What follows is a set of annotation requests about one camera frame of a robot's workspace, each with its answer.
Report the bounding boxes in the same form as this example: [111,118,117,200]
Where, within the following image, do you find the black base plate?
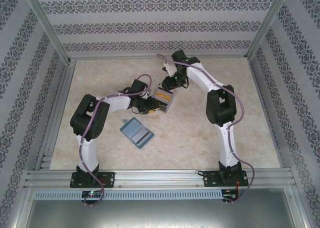
[202,170,249,188]
[69,171,116,189]

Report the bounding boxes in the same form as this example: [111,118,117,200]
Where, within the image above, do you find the orange plastic card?
[154,90,173,101]

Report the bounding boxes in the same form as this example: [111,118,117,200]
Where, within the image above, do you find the slotted grey cable duct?
[33,189,224,201]

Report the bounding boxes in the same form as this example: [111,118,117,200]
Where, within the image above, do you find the purple cable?
[155,53,256,205]
[78,74,154,208]

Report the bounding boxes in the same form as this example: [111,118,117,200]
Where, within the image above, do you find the aluminium side rail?
[34,60,77,171]

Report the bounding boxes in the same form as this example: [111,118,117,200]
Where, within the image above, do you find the aluminium frame post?
[243,0,293,60]
[21,0,73,65]

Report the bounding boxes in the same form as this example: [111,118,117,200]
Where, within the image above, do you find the aluminium mounting rail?
[23,169,294,189]

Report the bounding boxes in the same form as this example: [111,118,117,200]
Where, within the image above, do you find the clear acrylic card box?
[150,84,176,114]

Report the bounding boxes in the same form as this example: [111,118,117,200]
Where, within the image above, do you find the blue box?
[119,116,155,149]

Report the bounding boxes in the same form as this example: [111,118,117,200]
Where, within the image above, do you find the grey metal sheet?
[24,199,307,228]

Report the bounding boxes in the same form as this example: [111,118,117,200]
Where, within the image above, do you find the aluminium frame beam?
[67,54,249,62]

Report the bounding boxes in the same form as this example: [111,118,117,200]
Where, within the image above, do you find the small circuit board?
[222,189,240,202]
[81,190,104,199]

